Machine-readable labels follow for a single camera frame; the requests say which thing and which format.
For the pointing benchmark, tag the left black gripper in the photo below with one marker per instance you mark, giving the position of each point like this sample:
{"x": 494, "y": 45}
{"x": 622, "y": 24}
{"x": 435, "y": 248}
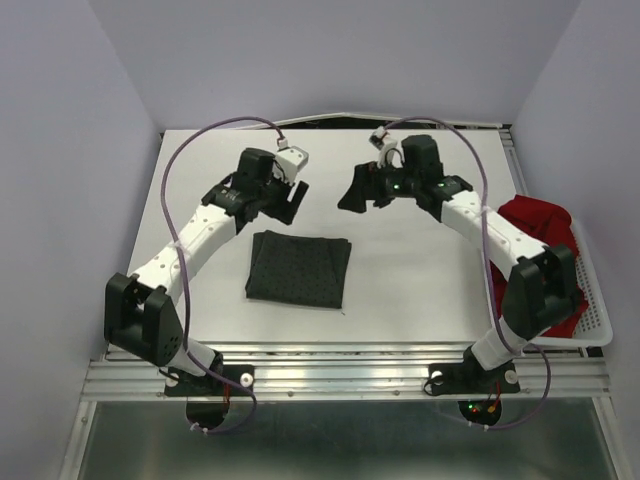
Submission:
{"x": 284, "y": 210}

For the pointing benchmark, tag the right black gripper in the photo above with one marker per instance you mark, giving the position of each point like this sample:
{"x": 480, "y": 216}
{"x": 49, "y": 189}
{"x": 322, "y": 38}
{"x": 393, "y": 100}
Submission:
{"x": 365, "y": 185}

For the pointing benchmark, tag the dark grey dotted skirt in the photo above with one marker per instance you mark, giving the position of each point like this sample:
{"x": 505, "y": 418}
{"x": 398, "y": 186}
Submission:
{"x": 301, "y": 271}

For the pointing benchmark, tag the red skirt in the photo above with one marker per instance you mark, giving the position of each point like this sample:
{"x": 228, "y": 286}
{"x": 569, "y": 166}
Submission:
{"x": 551, "y": 224}

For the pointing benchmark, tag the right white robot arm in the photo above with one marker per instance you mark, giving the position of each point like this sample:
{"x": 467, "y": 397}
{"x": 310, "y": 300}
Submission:
{"x": 542, "y": 289}

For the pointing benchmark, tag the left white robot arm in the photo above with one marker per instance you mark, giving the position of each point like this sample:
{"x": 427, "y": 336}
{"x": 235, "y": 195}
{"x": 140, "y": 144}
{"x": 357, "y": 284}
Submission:
{"x": 148, "y": 313}

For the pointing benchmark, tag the white plastic basket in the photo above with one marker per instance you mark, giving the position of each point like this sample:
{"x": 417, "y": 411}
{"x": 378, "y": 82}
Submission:
{"x": 594, "y": 327}

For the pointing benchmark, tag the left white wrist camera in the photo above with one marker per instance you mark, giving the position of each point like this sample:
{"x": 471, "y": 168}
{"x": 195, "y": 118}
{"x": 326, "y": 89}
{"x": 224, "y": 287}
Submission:
{"x": 288, "y": 163}

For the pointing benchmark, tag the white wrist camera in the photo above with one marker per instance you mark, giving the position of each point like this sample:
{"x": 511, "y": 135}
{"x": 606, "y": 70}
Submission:
{"x": 288, "y": 163}
{"x": 386, "y": 146}

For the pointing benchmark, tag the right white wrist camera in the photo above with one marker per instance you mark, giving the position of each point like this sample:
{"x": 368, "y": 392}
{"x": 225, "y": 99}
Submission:
{"x": 386, "y": 146}

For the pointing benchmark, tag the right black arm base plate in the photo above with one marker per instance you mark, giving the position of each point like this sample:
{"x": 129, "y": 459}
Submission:
{"x": 457, "y": 379}

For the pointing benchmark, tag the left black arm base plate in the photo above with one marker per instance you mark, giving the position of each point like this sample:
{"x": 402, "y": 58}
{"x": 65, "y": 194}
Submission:
{"x": 187, "y": 385}

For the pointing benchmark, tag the aluminium rail frame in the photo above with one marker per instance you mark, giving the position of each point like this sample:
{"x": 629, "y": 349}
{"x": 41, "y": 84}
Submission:
{"x": 341, "y": 393}

